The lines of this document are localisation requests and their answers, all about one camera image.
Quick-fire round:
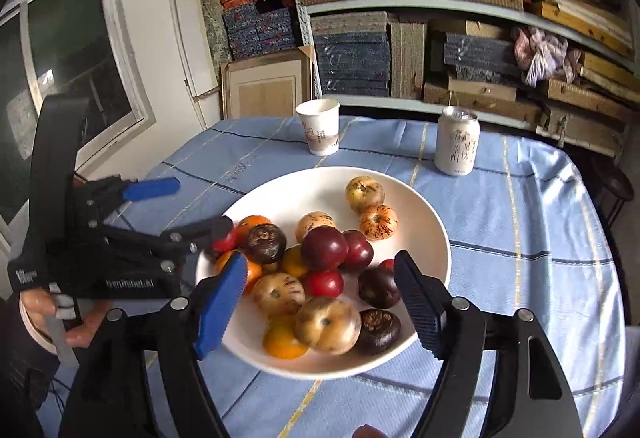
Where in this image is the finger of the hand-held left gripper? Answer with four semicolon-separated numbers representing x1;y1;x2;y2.
160;215;235;256
120;177;182;203

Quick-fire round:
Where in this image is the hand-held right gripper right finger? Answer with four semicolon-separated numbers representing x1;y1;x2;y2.
392;249;583;438

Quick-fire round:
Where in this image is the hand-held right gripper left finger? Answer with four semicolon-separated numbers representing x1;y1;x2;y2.
59;250;250;438

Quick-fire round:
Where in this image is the dark purple round fruit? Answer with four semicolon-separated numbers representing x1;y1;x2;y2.
354;309;402;355
358;266;402;309
242;224;288;265

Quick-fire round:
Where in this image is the orange tangerine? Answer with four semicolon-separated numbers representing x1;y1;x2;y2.
262;315;310;360
234;214;273;239
280;245;310;279
214;250;263;296

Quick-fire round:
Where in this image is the tan round fruit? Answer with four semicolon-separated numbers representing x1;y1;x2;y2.
250;273;306;317
345;175;386;213
293;296;362;354
295;212;337;241

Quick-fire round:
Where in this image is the dark red plum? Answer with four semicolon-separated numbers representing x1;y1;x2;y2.
300;226;349;271
341;230;375;273

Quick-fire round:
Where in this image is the orange streaked round fruit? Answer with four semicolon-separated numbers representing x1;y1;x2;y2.
359;204;399;242

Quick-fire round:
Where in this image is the white plate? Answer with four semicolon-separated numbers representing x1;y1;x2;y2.
195;166;453;380

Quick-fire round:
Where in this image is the person's left forearm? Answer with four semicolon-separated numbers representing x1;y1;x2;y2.
0;298;56;438

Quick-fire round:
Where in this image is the person's left hand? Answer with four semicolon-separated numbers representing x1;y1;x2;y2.
19;288;113;351

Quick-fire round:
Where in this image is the blue plaid tablecloth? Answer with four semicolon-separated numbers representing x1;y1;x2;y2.
37;115;628;438

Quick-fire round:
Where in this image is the white board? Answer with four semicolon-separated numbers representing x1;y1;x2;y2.
167;0;221;101

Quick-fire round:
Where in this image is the wooden framed panel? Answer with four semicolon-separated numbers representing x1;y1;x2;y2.
220;45;316;119

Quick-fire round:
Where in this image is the white paper cup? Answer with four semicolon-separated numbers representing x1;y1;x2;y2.
296;98;341;156

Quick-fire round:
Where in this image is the white drink can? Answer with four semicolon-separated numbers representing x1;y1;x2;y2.
434;106;481;177

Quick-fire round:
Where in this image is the white framed dark window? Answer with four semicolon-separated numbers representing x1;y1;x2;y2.
0;0;156;229

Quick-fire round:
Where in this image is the green patterned panel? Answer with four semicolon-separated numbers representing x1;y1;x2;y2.
197;0;233;63

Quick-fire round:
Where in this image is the stack of blue patterned boxes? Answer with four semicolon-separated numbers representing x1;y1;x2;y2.
222;0;306;61

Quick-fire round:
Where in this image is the stack of dark blue flat boxes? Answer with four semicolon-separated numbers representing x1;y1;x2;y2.
442;32;523;83
312;32;392;97

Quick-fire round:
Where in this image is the black round stool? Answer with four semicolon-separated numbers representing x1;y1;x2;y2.
585;155;636;229

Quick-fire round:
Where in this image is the white metal shelf rack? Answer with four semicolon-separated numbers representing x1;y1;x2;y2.
277;0;640;159

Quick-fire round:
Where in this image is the tall tan woven box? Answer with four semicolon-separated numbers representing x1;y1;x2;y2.
390;20;428;101

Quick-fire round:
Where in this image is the pink white cloth bundle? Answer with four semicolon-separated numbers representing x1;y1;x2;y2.
512;26;583;88

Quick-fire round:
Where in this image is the stack of yellow wooden boxes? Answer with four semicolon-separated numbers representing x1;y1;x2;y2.
530;0;640;153

